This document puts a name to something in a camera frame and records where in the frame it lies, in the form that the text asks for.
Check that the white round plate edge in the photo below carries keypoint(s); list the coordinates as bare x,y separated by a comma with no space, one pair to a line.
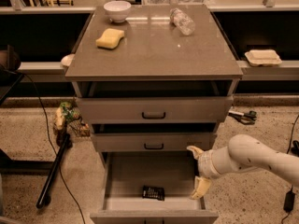
67,60

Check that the clear plastic bottle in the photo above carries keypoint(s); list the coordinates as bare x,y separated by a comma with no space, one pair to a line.
182,21

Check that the yellow sponge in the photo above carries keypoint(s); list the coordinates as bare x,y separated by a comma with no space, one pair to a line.
110,38

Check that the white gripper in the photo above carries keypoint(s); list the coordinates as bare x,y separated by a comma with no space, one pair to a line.
206,164

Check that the grey drawer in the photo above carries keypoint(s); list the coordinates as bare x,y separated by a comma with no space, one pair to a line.
122,142
154,110
127,174

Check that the white ceramic bowl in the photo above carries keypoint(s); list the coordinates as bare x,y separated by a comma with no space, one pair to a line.
117,11

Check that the black power adapter with cable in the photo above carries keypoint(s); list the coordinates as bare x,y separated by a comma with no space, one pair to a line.
290,195

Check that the white foam takeout container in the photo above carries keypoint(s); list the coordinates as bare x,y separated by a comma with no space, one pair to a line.
263,57

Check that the wire basket with snacks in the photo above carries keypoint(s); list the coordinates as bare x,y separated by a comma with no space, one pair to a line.
68,115

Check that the bottom grey drawer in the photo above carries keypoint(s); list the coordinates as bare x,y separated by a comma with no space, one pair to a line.
127,174

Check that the top grey drawer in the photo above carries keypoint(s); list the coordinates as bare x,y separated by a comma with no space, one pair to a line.
154,110

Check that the dark rxbar chocolate bar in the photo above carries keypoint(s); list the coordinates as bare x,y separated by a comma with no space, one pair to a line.
153,193

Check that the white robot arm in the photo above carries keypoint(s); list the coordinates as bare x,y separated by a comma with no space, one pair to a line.
242,154

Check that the middle grey drawer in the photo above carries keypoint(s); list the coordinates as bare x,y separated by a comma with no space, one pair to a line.
122,142

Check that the grey drawer cabinet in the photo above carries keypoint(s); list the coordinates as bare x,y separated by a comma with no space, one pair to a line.
154,60

